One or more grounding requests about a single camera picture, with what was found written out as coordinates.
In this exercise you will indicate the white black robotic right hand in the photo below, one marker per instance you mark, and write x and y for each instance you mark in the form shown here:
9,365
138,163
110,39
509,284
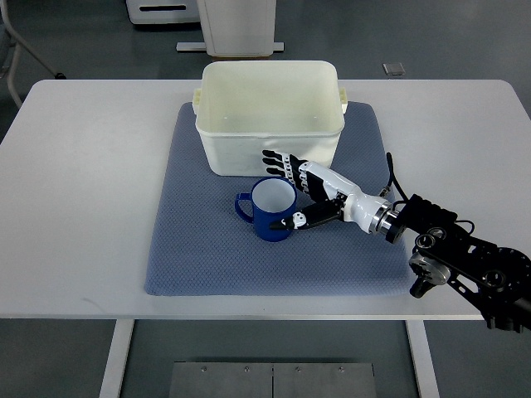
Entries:
334,196

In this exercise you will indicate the blue mug white inside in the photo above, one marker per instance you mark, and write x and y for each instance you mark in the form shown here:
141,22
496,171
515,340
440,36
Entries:
270,199

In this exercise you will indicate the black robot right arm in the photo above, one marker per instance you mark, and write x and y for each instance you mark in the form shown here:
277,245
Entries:
495,280

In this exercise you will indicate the white plastic box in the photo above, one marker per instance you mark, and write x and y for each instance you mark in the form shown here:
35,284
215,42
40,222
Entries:
243,108

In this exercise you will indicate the small grey floor square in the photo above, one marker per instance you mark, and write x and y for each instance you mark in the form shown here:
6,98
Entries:
394,69

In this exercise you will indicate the blue textured mat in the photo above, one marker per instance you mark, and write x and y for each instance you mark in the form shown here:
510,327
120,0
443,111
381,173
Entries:
200,246

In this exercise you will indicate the white right table leg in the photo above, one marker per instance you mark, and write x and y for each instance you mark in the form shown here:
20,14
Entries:
421,359

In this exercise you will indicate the white table leg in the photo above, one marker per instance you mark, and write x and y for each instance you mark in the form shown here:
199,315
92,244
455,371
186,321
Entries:
117,359
421,359

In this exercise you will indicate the white left table leg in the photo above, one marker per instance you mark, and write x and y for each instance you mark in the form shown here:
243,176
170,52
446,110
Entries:
117,359

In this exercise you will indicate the white appliance with dark slot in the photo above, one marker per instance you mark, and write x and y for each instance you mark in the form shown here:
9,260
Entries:
147,12

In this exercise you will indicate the white pedestal column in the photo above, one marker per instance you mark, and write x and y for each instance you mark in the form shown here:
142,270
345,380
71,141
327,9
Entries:
236,29

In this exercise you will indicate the white chair frame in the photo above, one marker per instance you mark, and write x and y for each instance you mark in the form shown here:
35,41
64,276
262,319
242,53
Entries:
12,44

